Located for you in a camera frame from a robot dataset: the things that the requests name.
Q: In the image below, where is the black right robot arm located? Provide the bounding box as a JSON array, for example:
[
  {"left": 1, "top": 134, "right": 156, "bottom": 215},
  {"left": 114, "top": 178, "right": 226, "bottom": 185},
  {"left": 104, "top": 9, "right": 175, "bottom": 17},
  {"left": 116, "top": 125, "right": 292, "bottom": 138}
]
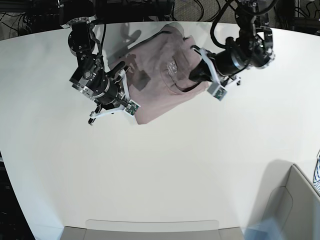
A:
[{"left": 57, "top": 0, "right": 129, "bottom": 107}]

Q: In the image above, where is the pink T-shirt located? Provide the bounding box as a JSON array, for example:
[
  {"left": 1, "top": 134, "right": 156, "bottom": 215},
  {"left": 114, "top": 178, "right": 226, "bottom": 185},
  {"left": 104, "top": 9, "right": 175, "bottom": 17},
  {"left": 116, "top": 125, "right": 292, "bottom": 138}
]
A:
[{"left": 108, "top": 22, "right": 209, "bottom": 125}]

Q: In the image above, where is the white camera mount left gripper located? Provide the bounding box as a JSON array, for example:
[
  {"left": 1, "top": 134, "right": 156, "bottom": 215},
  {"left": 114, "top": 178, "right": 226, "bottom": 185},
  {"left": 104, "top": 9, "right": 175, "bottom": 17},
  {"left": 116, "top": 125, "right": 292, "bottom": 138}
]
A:
[{"left": 190, "top": 45, "right": 241, "bottom": 101}]

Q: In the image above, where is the white camera mount gripper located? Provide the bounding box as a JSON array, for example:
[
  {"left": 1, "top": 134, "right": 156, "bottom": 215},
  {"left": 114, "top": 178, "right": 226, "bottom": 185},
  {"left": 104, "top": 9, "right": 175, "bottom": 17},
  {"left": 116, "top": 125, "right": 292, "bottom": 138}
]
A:
[
  {"left": 88, "top": 68, "right": 141, "bottom": 126},
  {"left": 190, "top": 45, "right": 241, "bottom": 101}
]

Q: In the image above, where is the grey box at bottom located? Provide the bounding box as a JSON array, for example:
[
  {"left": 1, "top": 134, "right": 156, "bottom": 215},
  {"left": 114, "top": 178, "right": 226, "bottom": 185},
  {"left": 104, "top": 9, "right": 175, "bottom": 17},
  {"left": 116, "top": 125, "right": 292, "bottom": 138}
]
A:
[{"left": 60, "top": 219, "right": 244, "bottom": 240}]

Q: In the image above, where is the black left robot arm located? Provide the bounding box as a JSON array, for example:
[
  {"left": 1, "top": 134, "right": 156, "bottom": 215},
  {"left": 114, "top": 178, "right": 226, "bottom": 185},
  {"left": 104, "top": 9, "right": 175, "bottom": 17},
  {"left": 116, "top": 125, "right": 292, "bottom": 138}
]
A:
[{"left": 189, "top": 0, "right": 276, "bottom": 86}]

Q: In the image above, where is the grey box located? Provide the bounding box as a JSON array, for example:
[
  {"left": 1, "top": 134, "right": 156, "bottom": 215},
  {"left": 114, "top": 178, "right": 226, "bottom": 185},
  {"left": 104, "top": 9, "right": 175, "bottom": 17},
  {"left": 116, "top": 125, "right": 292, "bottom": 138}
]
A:
[
  {"left": 262, "top": 164, "right": 320, "bottom": 240},
  {"left": 60, "top": 219, "right": 244, "bottom": 240}
]

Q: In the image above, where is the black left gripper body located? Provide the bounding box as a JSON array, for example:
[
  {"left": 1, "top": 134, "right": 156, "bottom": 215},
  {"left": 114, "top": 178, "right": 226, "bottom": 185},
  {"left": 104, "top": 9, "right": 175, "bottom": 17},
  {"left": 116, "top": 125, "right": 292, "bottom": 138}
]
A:
[{"left": 213, "top": 37, "right": 252, "bottom": 76}]

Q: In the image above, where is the grey box at right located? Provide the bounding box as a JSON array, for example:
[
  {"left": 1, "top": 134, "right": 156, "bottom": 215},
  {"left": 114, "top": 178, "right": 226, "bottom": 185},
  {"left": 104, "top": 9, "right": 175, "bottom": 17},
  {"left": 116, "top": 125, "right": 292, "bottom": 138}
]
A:
[{"left": 262, "top": 164, "right": 320, "bottom": 240}]

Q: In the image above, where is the bundle of black cables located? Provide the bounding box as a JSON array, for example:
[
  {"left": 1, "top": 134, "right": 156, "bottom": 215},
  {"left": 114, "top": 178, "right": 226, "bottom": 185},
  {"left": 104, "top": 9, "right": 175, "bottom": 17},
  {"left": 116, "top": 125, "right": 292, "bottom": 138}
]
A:
[{"left": 139, "top": 0, "right": 320, "bottom": 28}]

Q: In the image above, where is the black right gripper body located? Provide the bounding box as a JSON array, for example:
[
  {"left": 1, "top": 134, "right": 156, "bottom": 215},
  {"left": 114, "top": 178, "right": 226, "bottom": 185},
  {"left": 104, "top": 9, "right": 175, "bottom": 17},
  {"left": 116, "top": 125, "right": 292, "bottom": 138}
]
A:
[{"left": 69, "top": 61, "right": 125, "bottom": 105}]

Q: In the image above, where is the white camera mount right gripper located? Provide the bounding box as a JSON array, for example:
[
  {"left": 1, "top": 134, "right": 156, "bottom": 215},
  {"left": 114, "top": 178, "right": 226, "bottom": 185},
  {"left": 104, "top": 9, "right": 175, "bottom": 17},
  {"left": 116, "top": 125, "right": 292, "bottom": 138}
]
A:
[{"left": 88, "top": 68, "right": 141, "bottom": 126}]

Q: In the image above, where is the striped cloth at right edge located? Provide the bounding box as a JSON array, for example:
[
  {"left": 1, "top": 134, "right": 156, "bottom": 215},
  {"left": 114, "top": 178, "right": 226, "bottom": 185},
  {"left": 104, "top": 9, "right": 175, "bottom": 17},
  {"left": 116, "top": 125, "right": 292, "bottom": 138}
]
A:
[{"left": 312, "top": 152, "right": 320, "bottom": 193}]

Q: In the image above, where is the blue blurred object bottom right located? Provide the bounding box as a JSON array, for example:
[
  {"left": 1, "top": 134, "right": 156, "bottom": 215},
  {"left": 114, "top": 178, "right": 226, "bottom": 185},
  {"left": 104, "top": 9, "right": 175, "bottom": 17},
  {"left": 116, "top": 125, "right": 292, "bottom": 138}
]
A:
[{"left": 244, "top": 217, "right": 283, "bottom": 240}]

